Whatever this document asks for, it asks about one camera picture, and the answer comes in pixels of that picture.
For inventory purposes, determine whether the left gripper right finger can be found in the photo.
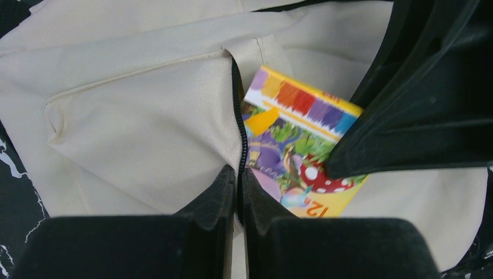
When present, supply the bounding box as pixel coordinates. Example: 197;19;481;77
240;170;440;278

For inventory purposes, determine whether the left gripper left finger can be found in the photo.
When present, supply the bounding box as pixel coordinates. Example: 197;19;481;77
13;166;235;278

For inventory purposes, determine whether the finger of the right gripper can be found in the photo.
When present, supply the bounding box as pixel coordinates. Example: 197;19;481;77
325;1;492;178

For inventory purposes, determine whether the yellow crayon pack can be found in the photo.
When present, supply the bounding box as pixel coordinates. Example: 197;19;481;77
241;66;366;218

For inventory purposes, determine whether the beige canvas student bag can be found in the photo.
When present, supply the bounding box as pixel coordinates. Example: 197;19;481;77
1;1;492;278

